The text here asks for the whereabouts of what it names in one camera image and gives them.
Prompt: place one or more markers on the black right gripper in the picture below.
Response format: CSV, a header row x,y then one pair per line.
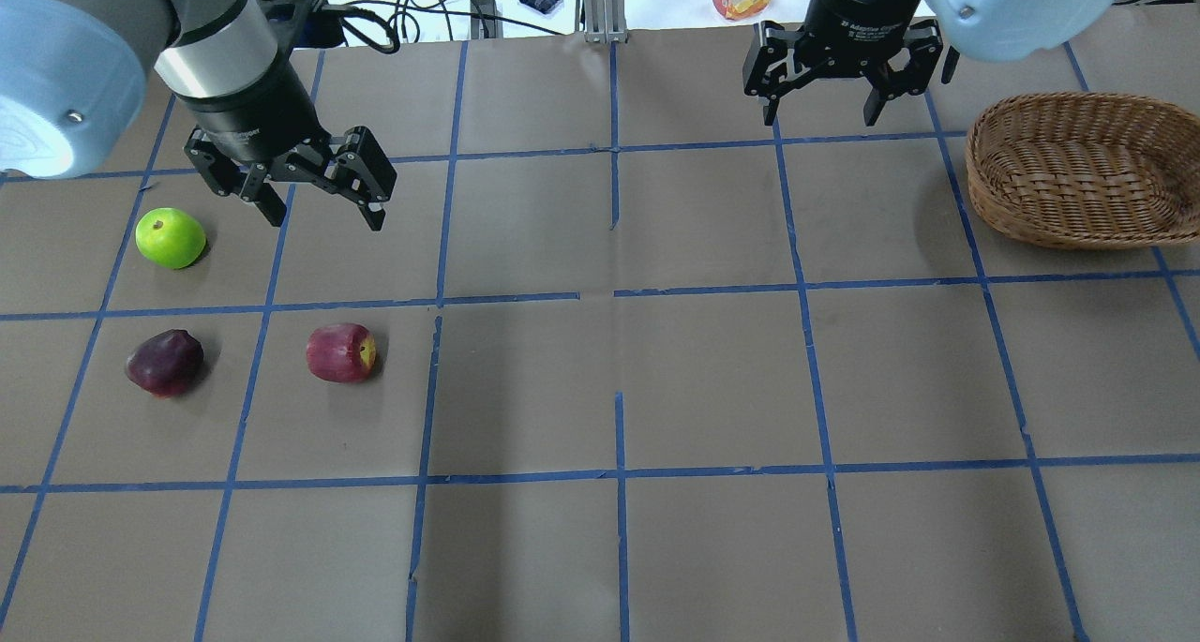
x,y
862,9

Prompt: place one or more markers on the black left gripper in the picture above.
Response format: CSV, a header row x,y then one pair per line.
x,y
255,117

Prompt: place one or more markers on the red apple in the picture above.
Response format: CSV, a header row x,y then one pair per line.
x,y
342,353

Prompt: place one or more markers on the dark purple apple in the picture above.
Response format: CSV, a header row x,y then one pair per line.
x,y
166,365

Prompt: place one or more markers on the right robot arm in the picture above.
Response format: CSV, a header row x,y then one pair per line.
x,y
991,31

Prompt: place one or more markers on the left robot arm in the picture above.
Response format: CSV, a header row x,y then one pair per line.
x,y
74,80

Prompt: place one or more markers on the wicker basket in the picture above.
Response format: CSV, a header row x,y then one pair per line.
x,y
1086,171

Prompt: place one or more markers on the green apple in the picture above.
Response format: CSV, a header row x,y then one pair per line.
x,y
170,237

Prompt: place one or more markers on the aluminium frame post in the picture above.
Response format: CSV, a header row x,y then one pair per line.
x,y
602,21

